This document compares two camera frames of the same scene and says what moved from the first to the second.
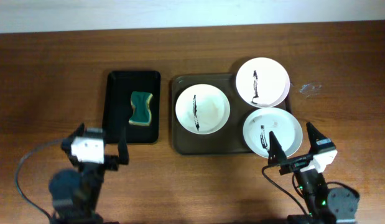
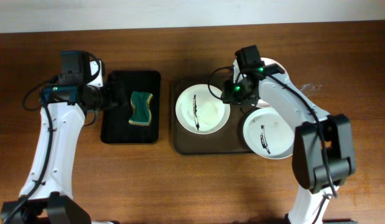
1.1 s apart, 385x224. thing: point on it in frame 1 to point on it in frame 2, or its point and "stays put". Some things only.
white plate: [285, 125] stays put
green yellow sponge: [141, 114] stays put
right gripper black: [296, 163] to [229, 94]
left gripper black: [109, 160] to [116, 93]
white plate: [203, 109] stays put
